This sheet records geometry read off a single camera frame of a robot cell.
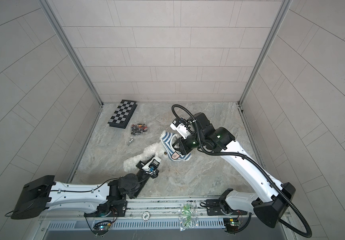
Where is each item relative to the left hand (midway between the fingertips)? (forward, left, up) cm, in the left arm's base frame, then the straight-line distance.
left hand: (161, 153), depth 70 cm
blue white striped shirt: (-4, -6, +9) cm, 11 cm away
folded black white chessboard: (+36, +32, -16) cm, 51 cm away
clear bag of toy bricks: (+25, +20, -17) cm, 37 cm away
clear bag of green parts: (-23, -13, -18) cm, 32 cm away
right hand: (-1, -6, +7) cm, 9 cm away
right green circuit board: (-26, -33, -19) cm, 46 cm away
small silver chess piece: (+15, +23, -18) cm, 33 cm away
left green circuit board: (-28, +25, -15) cm, 40 cm away
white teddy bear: (0, +3, +4) cm, 5 cm away
